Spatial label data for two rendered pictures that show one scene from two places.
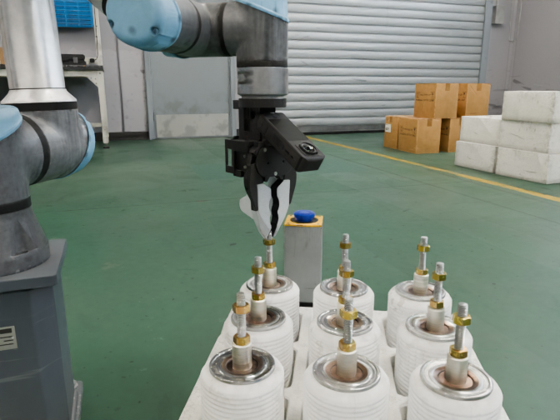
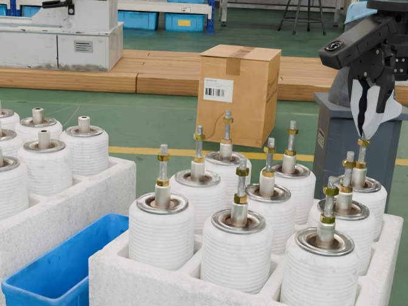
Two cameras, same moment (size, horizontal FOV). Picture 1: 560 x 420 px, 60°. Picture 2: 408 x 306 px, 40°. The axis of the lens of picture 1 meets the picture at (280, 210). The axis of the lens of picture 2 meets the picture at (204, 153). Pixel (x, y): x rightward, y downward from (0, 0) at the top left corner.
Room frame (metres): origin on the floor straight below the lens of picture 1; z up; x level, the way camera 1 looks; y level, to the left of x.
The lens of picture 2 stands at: (0.74, -0.88, 0.58)
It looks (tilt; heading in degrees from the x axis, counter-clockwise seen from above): 18 degrees down; 107
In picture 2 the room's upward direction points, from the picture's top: 3 degrees clockwise
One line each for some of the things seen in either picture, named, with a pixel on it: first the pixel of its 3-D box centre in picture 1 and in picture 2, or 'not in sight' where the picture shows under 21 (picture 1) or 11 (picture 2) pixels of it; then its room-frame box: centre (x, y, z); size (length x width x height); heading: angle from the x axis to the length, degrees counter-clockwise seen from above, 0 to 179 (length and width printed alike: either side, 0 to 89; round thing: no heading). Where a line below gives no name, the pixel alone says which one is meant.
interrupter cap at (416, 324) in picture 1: (434, 327); (238, 221); (0.58, -0.20, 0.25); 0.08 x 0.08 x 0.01
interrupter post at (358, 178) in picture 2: (269, 277); (358, 176); (0.73, 0.02, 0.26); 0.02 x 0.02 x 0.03
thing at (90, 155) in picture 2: not in sight; (85, 173); (0.19, 0.08, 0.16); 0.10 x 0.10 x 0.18
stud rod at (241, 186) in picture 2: (437, 290); (241, 186); (0.58, -0.20, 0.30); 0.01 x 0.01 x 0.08
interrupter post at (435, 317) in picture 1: (435, 318); (239, 212); (0.58, -0.20, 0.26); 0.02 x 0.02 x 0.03
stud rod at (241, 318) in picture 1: (241, 324); (227, 131); (0.49, 0.04, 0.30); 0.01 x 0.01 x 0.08
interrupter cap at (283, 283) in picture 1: (269, 284); (357, 184); (0.73, 0.02, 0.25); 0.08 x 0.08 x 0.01
